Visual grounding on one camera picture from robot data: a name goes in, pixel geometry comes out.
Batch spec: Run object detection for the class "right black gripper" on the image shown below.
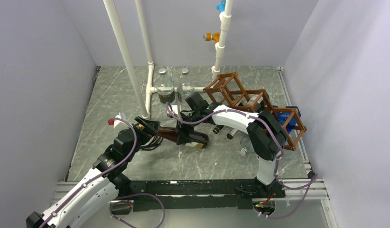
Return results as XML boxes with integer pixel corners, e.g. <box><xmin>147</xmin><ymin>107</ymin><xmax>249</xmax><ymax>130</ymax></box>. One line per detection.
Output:
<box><xmin>175</xmin><ymin>110</ymin><xmax>202</xmax><ymax>145</ymax></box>

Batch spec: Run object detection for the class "dark red wine bottle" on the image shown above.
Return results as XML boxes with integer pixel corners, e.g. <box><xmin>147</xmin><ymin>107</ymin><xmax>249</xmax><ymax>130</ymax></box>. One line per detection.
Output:
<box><xmin>139</xmin><ymin>124</ymin><xmax>209</xmax><ymax>151</ymax></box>

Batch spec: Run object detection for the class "clear glass bottle silver cap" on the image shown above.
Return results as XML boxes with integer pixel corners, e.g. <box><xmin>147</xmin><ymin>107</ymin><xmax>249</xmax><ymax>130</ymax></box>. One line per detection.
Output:
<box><xmin>176</xmin><ymin>67</ymin><xmax>195</xmax><ymax>106</ymax></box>

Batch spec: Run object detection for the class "clear glass bottle white cap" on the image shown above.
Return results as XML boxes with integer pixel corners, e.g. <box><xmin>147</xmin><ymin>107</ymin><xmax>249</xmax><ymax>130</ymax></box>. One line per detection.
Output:
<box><xmin>156</xmin><ymin>68</ymin><xmax>176</xmax><ymax>105</ymax></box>

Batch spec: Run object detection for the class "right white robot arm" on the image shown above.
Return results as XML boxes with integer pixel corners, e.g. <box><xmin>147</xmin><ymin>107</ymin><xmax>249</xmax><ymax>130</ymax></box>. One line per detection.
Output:
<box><xmin>139</xmin><ymin>92</ymin><xmax>288</xmax><ymax>197</ymax></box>

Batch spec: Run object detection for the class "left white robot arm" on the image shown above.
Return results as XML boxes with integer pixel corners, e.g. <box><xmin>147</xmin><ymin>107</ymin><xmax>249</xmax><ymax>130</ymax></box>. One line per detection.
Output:
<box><xmin>26</xmin><ymin>117</ymin><xmax>160</xmax><ymax>228</ymax></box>

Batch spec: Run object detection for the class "small clear bottle black cap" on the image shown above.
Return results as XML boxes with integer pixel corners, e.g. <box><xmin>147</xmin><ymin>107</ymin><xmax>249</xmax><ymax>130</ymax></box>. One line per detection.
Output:
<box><xmin>213</xmin><ymin>125</ymin><xmax>224</xmax><ymax>134</ymax></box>

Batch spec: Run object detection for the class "brown wooden wine rack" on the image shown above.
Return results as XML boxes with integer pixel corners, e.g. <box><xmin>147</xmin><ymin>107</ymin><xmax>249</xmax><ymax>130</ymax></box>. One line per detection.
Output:
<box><xmin>203</xmin><ymin>72</ymin><xmax>307</xmax><ymax>142</ymax></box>

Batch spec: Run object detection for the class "blue label clear bottle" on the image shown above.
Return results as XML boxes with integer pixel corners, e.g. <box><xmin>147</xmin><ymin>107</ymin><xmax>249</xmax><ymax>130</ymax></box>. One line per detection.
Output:
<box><xmin>240</xmin><ymin>106</ymin><xmax>305</xmax><ymax>161</ymax></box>

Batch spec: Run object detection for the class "orange pipe valve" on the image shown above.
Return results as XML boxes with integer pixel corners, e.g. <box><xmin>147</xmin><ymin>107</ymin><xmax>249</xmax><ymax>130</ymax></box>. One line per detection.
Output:
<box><xmin>203</xmin><ymin>32</ymin><xmax>220</xmax><ymax>43</ymax></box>

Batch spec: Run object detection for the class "blue pipe valve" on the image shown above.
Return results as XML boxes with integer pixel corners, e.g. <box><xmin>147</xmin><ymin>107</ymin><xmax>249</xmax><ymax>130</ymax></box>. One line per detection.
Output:
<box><xmin>216</xmin><ymin>0</ymin><xmax>226</xmax><ymax>13</ymax></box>

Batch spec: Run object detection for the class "black coiled cable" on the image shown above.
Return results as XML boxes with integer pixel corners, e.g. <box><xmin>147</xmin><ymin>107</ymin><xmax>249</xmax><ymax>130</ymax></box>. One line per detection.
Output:
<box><xmin>139</xmin><ymin>135</ymin><xmax>164</xmax><ymax>152</ymax></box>

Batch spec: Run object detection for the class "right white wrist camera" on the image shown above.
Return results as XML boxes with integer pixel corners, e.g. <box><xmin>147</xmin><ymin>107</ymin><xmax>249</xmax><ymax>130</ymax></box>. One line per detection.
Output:
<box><xmin>166</xmin><ymin>105</ymin><xmax>181</xmax><ymax>118</ymax></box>

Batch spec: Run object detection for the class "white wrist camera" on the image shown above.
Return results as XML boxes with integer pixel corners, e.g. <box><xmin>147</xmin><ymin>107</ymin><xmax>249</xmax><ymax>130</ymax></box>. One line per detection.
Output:
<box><xmin>108</xmin><ymin>112</ymin><xmax>126</xmax><ymax>128</ymax></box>
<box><xmin>166</xmin><ymin>105</ymin><xmax>181</xmax><ymax>118</ymax></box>

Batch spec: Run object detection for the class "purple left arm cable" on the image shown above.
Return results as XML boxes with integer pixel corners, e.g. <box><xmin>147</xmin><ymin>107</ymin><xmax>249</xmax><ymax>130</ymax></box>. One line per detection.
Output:
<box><xmin>37</xmin><ymin>118</ymin><xmax>166</xmax><ymax>228</ymax></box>

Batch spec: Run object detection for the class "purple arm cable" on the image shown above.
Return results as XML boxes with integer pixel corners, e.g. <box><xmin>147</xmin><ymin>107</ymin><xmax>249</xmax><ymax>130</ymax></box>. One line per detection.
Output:
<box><xmin>165</xmin><ymin>102</ymin><xmax>319</xmax><ymax>220</ymax></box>
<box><xmin>37</xmin><ymin>118</ymin><xmax>166</xmax><ymax>228</ymax></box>

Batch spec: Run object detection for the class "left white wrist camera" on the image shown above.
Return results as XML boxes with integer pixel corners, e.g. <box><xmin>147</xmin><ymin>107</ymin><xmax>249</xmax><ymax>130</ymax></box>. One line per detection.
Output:
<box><xmin>108</xmin><ymin>112</ymin><xmax>126</xmax><ymax>128</ymax></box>

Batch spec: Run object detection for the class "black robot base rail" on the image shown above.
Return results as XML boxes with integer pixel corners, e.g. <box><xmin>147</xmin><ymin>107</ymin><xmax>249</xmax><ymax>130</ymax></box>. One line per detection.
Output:
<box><xmin>115</xmin><ymin>179</ymin><xmax>286</xmax><ymax>212</ymax></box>

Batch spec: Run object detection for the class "white PVC pipe frame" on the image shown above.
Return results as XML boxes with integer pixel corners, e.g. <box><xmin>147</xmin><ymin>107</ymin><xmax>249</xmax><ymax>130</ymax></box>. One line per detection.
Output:
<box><xmin>102</xmin><ymin>0</ymin><xmax>234</xmax><ymax>121</ymax></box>

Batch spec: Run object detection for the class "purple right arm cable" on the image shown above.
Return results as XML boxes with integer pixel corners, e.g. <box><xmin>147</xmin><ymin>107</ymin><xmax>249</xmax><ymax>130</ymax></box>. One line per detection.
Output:
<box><xmin>165</xmin><ymin>102</ymin><xmax>319</xmax><ymax>220</ymax></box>

